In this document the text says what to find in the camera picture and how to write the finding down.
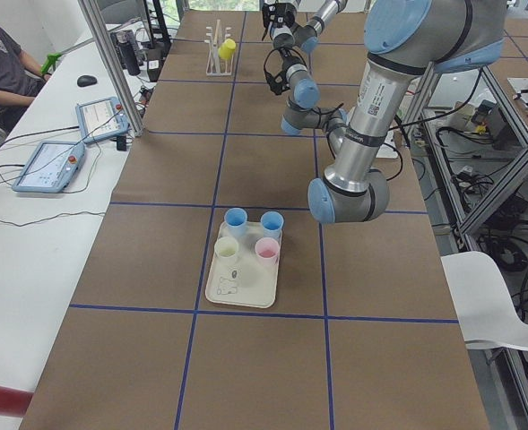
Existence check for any teach pendant tablet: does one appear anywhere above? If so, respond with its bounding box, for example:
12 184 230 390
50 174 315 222
12 141 85 194
75 97 129 144

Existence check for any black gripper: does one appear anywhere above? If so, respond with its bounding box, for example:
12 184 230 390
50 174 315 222
263 2 295 27
264 69 290 95

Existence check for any pink plastic cup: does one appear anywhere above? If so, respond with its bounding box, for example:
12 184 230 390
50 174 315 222
254 237 280 266

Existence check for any blue plastic cup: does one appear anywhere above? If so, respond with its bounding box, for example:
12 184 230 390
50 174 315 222
224 207 247 238
260 211 284 240

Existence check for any far teach pendant tablet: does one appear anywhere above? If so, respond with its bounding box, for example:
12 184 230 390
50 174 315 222
75 97 129 144

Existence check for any yellow plastic cup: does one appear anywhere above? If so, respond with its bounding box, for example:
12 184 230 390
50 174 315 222
218 38 237 62

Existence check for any near teach pendant tablet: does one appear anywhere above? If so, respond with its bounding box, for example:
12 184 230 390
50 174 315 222
12 141 85 194

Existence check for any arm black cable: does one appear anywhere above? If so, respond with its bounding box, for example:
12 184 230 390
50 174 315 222
262 46 350 126

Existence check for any black computer mouse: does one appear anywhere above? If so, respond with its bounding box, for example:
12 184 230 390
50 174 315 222
76 74 98 88

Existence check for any aluminium frame post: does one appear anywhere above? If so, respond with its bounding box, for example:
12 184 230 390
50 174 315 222
78 0 143 137

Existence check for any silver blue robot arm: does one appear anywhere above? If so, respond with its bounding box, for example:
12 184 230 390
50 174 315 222
261 0 348 54
262 1 507 224

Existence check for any white wire cup rack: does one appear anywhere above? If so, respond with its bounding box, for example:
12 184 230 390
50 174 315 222
204 19 236 77

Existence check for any cream plastic cup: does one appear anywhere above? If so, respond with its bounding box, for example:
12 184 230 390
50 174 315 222
214 236 239 267

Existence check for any seated person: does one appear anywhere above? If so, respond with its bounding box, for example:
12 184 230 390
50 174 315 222
0 27 51 133

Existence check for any black water bottle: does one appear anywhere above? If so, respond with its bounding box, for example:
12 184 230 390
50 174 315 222
116 30 141 76

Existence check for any cream plastic tray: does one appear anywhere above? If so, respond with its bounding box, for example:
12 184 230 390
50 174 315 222
204 222 280 308

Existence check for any white chair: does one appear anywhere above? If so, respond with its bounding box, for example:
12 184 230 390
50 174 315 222
441 251 528 351

